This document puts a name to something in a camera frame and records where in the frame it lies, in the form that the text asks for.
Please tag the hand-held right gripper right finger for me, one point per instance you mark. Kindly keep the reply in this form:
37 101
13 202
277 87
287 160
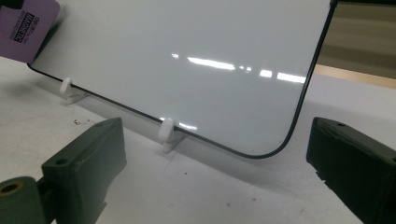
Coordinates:
358 168

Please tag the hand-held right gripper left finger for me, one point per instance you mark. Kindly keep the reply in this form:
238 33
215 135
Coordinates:
84 168

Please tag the purple and black whiteboard eraser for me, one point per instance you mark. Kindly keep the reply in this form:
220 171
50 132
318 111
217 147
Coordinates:
28 34

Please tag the white whiteboard with black rim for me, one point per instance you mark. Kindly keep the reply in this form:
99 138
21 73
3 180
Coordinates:
186 31

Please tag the white board stand hook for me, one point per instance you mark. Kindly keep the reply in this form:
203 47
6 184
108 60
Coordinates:
166 129
66 85

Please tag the wooden table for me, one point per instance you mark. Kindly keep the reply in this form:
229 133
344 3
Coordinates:
358 76

